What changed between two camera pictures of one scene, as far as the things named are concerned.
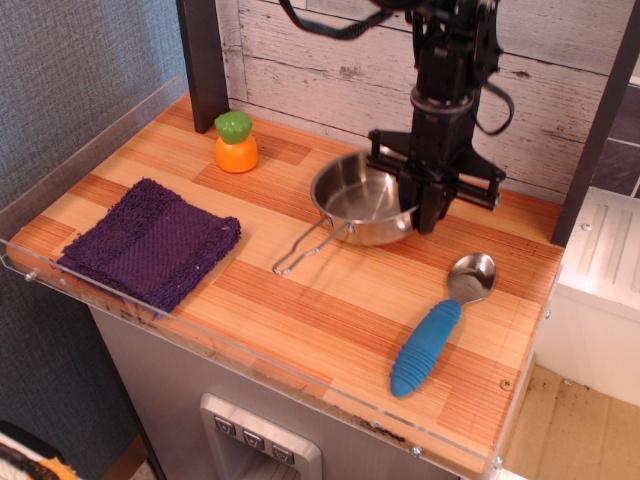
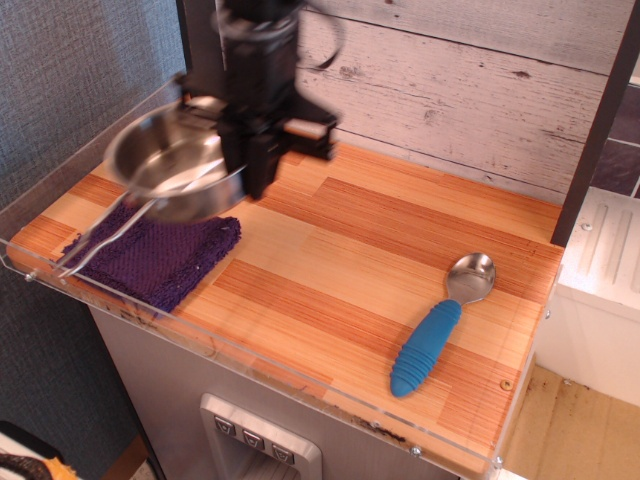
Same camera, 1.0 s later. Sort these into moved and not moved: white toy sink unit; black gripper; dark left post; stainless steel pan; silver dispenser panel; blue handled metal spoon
Moved: stainless steel pan; black gripper
Not moved: silver dispenser panel; dark left post; blue handled metal spoon; white toy sink unit
